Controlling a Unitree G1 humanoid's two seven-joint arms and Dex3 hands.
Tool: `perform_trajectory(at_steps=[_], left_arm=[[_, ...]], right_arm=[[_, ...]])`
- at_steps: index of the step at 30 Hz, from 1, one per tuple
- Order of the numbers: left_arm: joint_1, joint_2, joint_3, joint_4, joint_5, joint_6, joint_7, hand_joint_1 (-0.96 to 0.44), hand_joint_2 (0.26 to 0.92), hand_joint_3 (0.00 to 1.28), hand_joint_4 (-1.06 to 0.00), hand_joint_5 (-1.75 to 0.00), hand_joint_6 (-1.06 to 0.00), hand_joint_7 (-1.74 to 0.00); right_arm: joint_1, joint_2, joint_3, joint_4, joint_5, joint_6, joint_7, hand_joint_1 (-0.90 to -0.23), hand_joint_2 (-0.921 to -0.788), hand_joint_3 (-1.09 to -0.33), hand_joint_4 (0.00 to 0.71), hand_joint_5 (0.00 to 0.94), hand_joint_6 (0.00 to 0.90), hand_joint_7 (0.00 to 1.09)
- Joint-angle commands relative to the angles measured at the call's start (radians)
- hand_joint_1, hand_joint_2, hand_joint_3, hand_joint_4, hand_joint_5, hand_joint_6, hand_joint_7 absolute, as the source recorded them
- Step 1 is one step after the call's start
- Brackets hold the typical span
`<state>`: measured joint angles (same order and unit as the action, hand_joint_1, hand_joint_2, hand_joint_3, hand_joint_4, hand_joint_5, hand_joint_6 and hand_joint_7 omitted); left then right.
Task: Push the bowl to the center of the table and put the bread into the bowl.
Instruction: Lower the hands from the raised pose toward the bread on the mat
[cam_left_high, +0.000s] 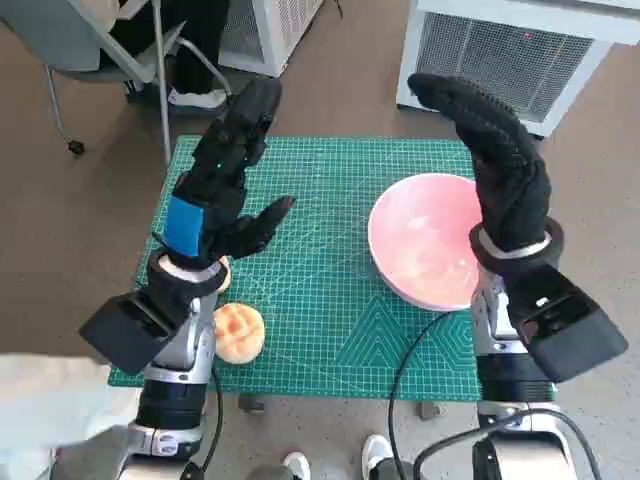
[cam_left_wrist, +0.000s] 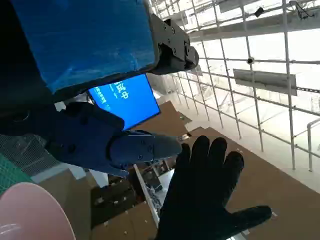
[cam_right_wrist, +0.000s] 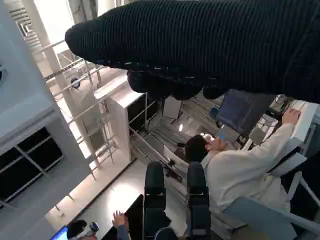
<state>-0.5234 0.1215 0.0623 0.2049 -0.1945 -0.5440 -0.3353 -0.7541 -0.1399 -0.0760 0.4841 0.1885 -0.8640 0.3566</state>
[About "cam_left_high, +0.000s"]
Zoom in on white shoe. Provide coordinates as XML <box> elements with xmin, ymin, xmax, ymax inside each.
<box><xmin>282</xmin><ymin>451</ymin><xmax>311</xmax><ymax>480</ymax></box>
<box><xmin>362</xmin><ymin>433</ymin><xmax>396</xmax><ymax>480</ymax></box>

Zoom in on round toy bread bun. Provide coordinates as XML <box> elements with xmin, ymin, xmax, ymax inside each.
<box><xmin>212</xmin><ymin>303</ymin><xmax>265</xmax><ymax>365</ymax></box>

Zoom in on looped black robot cable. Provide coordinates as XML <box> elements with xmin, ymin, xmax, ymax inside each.
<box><xmin>414</xmin><ymin>405</ymin><xmax>601</xmax><ymax>480</ymax></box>

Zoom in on person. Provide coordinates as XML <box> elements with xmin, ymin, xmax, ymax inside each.
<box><xmin>99</xmin><ymin>0</ymin><xmax>229</xmax><ymax>109</ymax></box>

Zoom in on long toy bread loaf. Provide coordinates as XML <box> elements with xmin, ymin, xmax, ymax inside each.
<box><xmin>214</xmin><ymin>256</ymin><xmax>234</xmax><ymax>295</ymax></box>

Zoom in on grey chair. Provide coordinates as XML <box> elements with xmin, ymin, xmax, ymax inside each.
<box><xmin>0</xmin><ymin>0</ymin><xmax>234</xmax><ymax>166</ymax></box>

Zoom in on pink bowl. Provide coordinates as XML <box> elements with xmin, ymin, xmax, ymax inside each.
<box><xmin>367</xmin><ymin>173</ymin><xmax>484</xmax><ymax>312</ymax></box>

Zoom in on green cutting mat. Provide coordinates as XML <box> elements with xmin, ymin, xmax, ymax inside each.
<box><xmin>107</xmin><ymin>135</ymin><xmax>481</xmax><ymax>401</ymax></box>

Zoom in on black left hand blue tape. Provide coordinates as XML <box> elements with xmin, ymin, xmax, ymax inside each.
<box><xmin>154</xmin><ymin>77</ymin><xmax>297</xmax><ymax>274</ymax></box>

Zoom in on long black robot cable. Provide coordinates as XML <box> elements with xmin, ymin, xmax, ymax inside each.
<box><xmin>387</xmin><ymin>304</ymin><xmax>476</xmax><ymax>480</ymax></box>

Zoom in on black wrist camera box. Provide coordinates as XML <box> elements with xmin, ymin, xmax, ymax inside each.
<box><xmin>504</xmin><ymin>264</ymin><xmax>630</xmax><ymax>384</ymax></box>
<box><xmin>78</xmin><ymin>292</ymin><xmax>174</xmax><ymax>376</ymax></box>

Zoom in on large white vented unit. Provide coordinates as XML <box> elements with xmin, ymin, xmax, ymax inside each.
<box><xmin>396</xmin><ymin>0</ymin><xmax>614</xmax><ymax>139</ymax></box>

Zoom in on small white vented unit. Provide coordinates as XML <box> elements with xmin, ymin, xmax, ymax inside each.
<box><xmin>217</xmin><ymin>0</ymin><xmax>326</xmax><ymax>79</ymax></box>

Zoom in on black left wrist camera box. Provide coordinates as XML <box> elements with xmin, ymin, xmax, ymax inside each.
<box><xmin>78</xmin><ymin>292</ymin><xmax>174</xmax><ymax>376</ymax></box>

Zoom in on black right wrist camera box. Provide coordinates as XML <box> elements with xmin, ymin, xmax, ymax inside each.
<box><xmin>504</xmin><ymin>264</ymin><xmax>630</xmax><ymax>384</ymax></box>

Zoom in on black gloved right hand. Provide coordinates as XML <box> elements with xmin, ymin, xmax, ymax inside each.
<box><xmin>407</xmin><ymin>72</ymin><xmax>553</xmax><ymax>254</ymax></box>

